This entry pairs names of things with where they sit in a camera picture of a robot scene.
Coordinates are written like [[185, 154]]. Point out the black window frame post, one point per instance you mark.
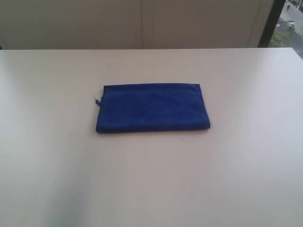
[[271, 23]]

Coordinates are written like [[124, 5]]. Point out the blue towel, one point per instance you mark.
[[151, 107]]

